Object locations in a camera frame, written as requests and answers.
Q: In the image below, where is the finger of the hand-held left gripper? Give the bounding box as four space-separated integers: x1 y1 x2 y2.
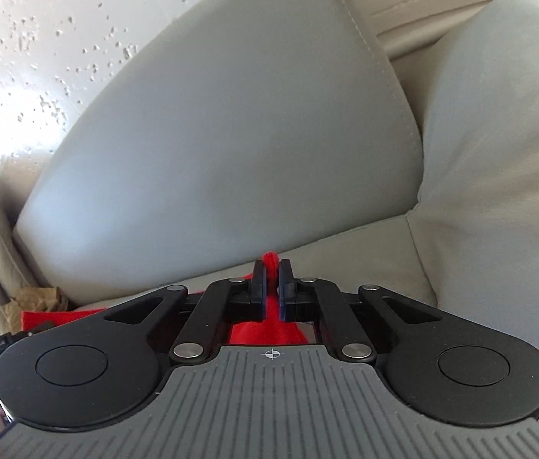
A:
11 322 56 345

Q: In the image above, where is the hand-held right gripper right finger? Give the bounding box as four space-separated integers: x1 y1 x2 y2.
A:
278 258 443 363

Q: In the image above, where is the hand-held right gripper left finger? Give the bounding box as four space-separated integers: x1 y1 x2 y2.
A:
104 258 269 361

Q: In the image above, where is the red shirt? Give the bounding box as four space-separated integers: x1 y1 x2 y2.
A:
21 250 309 347

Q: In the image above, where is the tan crumpled garment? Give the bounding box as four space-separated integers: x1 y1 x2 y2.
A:
4 284 70 335

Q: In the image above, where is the grey sofa bed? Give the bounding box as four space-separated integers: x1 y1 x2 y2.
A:
73 210 442 326

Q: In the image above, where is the grey sofa backrest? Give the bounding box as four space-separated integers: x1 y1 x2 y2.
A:
13 0 424 308

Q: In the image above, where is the large grey bolster pillow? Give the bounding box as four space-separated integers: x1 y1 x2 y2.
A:
414 0 539 345

